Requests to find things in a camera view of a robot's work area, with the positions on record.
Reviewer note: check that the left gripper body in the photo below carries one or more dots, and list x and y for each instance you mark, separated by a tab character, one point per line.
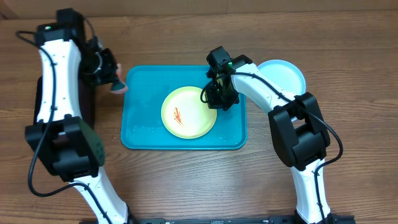
107	70

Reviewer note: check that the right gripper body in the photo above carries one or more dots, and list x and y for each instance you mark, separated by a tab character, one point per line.
224	99

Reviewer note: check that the green and red sponge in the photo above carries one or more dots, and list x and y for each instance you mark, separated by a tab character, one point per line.
119	86

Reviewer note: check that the yellow plate green rim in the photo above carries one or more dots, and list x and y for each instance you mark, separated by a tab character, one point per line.
184	114

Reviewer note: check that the light blue plate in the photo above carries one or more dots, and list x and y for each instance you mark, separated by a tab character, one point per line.
285	74

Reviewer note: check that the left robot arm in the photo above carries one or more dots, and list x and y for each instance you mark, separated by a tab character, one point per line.
62	135

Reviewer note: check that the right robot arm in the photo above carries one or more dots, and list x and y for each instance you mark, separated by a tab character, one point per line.
299	133

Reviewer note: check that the black rectangular tray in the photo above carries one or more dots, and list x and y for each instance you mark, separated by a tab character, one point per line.
86	96

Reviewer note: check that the teal plastic serving tray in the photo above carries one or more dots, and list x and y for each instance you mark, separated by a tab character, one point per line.
142	126

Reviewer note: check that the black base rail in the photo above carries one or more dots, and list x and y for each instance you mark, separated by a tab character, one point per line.
275	219

